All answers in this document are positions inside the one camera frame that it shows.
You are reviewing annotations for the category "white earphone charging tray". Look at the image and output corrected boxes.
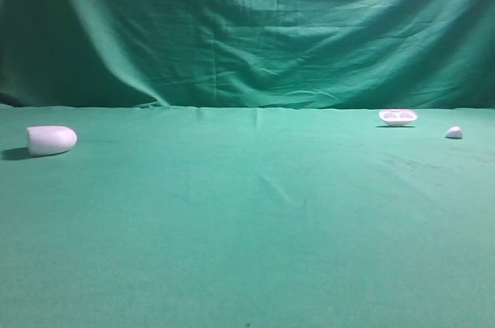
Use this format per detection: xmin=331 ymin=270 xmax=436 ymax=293
xmin=378 ymin=109 xmax=418 ymax=127

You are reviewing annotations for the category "green backdrop curtain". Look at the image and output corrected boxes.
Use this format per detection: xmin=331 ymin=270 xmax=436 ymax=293
xmin=1 ymin=0 xmax=494 ymax=109

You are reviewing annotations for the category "green table cloth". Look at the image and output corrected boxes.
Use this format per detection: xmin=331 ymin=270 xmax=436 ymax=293
xmin=1 ymin=107 xmax=494 ymax=327

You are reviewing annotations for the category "small white earbud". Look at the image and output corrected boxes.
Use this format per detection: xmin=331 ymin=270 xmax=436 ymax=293
xmin=445 ymin=126 xmax=464 ymax=139

